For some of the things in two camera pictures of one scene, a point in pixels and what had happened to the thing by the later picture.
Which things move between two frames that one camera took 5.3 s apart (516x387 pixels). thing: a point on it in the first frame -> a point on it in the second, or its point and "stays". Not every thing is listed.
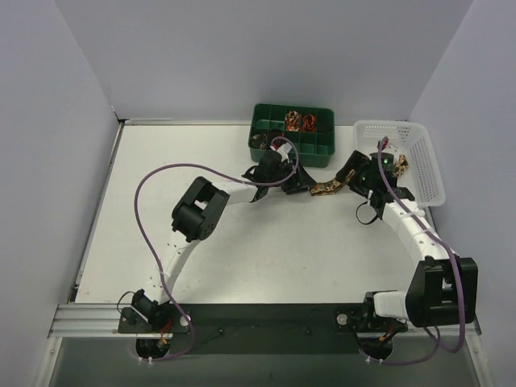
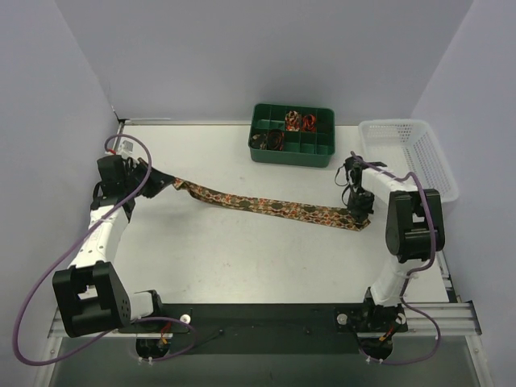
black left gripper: [293, 180] -> [149, 179]
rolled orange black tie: [309, 123] stays
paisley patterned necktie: [401, 168] -> [330, 217]
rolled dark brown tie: [259, 140] stays
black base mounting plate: [226, 329] stays
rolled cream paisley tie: [292, 121] stays
